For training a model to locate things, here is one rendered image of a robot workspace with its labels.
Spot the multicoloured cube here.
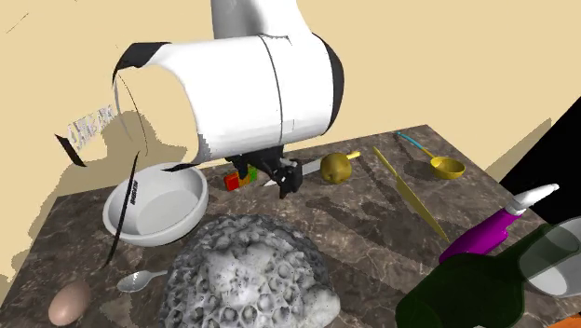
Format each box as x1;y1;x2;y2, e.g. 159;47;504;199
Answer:
223;165;259;192

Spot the grey bumpy coral lump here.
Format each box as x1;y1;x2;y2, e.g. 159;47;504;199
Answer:
156;213;342;328

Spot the yellow knife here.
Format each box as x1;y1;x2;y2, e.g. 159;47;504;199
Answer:
372;145;451;244

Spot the white bowl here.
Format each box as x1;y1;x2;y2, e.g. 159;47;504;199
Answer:
101;161;209;248

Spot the silver spoon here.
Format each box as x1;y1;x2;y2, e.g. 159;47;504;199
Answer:
115;268;169;294

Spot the purple bottle with white cap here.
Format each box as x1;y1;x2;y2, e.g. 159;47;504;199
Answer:
438;183;561;265

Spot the dark green glass bottle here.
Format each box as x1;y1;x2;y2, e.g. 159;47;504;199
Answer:
394;222;565;328

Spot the brown egg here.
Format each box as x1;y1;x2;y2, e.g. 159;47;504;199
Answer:
47;280;92;327

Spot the clear grey glass cup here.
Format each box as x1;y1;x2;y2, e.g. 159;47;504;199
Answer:
519;216;581;299

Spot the orange object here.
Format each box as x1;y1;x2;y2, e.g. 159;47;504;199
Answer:
546;315;581;328

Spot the yellow scoop with blue handle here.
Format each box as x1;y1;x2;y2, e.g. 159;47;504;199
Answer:
395;130;466;181

